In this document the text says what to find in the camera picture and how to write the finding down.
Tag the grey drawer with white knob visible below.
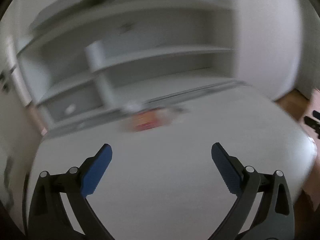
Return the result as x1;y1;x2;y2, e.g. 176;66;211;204
44;86;103;122

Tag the pink yellow small box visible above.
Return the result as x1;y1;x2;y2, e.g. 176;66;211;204
131;111;162;131

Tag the crumpled white tissue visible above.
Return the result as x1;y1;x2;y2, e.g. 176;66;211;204
123;101;144;113

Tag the white desk hutch shelf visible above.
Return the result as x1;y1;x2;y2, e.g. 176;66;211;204
15;0;237;129

